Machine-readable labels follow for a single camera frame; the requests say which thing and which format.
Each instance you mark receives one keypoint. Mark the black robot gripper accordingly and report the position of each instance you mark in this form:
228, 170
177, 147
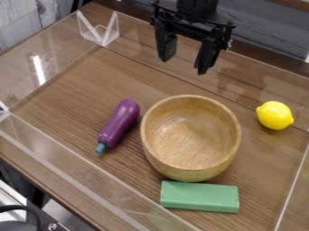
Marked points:
195, 19

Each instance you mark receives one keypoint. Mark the purple toy eggplant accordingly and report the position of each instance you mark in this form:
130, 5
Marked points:
122, 119

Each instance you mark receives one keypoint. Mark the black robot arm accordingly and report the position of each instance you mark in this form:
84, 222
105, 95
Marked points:
193, 19

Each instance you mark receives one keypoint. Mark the brown wooden bowl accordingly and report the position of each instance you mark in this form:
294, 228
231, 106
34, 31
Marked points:
191, 137

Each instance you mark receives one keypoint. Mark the clear acrylic tray walls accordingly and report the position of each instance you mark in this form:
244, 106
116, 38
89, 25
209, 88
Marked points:
62, 82

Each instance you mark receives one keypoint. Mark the yellow toy lemon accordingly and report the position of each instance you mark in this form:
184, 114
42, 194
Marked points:
275, 115

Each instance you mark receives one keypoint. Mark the green rectangular block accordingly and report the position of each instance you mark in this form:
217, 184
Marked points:
200, 196

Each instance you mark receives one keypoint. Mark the black metal bracket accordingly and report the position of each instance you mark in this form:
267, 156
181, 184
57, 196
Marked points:
50, 224

